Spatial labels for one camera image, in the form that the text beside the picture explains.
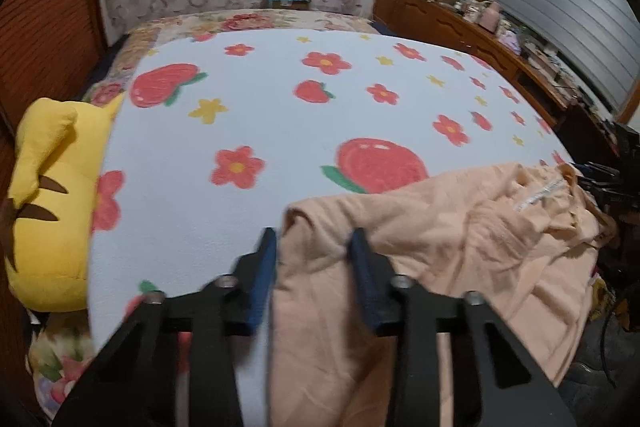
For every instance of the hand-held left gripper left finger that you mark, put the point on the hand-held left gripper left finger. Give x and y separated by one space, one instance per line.
262 277

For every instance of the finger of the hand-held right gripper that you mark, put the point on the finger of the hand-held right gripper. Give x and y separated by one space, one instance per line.
600 197
595 171

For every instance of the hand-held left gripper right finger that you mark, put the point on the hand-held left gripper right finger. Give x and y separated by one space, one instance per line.
367 287

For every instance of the peach printed t-shirt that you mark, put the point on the peach printed t-shirt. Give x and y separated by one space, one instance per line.
425 257

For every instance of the strawberry flower print blanket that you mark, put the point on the strawberry flower print blanket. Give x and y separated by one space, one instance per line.
300 132

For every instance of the purple tissue pack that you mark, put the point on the purple tissue pack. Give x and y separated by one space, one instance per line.
510 41

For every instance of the pink thermos jug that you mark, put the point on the pink thermos jug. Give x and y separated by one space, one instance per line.
492 16

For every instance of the wooden sideboard cabinet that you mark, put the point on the wooden sideboard cabinet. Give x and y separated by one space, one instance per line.
450 32

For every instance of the yellow plush toy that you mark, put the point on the yellow plush toy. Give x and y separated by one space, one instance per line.
50 197

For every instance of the floral quilt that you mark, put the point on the floral quilt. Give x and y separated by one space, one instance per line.
250 21

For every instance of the small cardboard box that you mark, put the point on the small cardboard box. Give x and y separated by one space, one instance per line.
285 4

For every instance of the wooden louvered wardrobe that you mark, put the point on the wooden louvered wardrobe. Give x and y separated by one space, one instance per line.
50 7

